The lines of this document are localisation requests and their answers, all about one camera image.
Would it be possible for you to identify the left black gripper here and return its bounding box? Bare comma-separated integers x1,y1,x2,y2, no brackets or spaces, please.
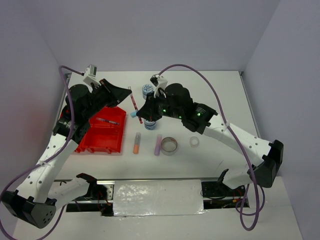
82,78,132,120

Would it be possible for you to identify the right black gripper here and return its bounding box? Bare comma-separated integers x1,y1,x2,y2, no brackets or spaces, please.
136,90,183,121

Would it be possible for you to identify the blue white putty jar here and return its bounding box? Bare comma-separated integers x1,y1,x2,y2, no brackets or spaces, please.
143,119,157,130
141,84,154,100

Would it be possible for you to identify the blue glue stick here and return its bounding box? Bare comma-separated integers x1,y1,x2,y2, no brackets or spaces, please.
130,111,137,118

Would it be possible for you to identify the red gel pen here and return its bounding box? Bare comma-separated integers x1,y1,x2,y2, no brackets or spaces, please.
128,86,143,124

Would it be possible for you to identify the blue gel pen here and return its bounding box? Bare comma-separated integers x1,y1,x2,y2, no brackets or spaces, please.
96,117,120,125

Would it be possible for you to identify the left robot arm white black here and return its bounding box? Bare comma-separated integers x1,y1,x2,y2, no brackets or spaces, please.
0,79,132,229

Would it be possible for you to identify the purple glue stick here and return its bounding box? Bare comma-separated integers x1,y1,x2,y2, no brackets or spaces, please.
154,134,162,156

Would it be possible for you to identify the large clear tape roll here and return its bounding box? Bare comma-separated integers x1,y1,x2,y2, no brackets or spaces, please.
160,137,178,156

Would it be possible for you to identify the red compartment storage bin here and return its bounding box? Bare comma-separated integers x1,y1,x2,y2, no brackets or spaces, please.
75,107,127,155

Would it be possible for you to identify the orange glue stick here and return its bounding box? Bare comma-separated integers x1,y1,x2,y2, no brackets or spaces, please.
133,132,141,155

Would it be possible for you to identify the small clear tape roll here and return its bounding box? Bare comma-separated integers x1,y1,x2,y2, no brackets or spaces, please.
189,136,200,148

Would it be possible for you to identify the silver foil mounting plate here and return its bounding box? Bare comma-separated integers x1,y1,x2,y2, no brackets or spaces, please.
113,179,205,217

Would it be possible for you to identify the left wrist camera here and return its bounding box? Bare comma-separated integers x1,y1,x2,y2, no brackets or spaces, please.
83,64,99,86

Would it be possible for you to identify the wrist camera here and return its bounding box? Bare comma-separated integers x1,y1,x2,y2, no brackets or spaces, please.
150,74,168,98
83,64,99,86

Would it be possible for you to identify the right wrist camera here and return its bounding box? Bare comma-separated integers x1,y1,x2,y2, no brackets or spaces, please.
150,74,168,98

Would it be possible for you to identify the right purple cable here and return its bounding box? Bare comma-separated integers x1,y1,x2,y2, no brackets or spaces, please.
157,64,266,231

